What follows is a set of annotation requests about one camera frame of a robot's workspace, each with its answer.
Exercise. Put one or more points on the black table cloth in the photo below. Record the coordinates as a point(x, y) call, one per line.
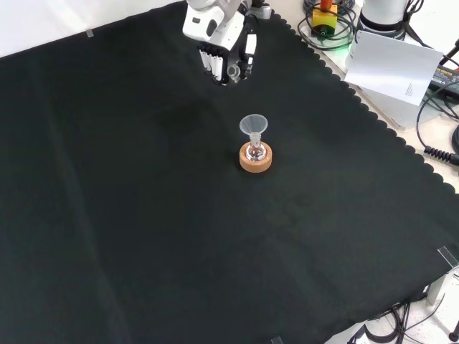
point(143, 200)

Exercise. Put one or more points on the clear tape piece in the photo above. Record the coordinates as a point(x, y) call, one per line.
point(90, 33)
point(276, 340)
point(448, 256)

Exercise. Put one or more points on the black power adapter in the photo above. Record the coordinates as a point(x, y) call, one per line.
point(446, 79)

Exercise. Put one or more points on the black tripod leg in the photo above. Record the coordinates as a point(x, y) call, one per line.
point(450, 53)

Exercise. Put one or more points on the yellow stop button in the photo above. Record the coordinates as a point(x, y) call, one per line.
point(324, 19)

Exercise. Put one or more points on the clear glass graduated cylinder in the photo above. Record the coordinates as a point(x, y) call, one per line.
point(233, 72)

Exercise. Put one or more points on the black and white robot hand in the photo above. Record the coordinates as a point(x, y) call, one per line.
point(215, 27)

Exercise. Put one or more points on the pale board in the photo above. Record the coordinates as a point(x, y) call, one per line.
point(391, 64)

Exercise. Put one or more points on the clear plastic funnel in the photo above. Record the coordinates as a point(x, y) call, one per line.
point(253, 123)

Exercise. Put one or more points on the clear round-bottom flask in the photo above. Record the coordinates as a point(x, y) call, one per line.
point(255, 152)

